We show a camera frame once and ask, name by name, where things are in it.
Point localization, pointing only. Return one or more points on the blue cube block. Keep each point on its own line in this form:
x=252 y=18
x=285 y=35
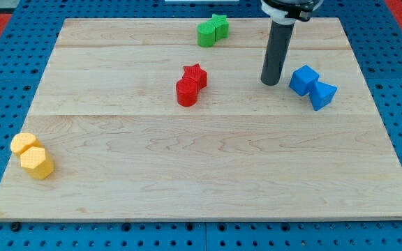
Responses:
x=302 y=80

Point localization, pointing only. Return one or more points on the green star block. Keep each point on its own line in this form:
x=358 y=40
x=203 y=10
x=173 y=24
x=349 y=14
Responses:
x=221 y=25

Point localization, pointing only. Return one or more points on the yellow cylinder block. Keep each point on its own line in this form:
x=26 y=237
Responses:
x=23 y=141

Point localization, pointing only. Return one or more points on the blue triangular block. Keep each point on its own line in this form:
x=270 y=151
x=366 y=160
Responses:
x=321 y=94

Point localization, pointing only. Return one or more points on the red star block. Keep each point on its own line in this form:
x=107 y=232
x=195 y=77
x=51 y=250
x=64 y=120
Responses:
x=196 y=73

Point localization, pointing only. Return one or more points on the light wooden board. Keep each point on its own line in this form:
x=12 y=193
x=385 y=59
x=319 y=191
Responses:
x=125 y=150

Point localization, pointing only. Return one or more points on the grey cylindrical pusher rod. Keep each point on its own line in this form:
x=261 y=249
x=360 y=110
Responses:
x=277 y=48

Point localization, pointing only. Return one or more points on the red cylinder block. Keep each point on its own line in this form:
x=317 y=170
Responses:
x=187 y=91

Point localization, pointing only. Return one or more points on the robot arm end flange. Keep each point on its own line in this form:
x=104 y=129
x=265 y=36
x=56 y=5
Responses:
x=287 y=12

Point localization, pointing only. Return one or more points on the yellow hexagon block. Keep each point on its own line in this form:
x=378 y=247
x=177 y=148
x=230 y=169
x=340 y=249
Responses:
x=37 y=162

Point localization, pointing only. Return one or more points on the green cylinder block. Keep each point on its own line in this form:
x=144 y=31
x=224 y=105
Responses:
x=206 y=33

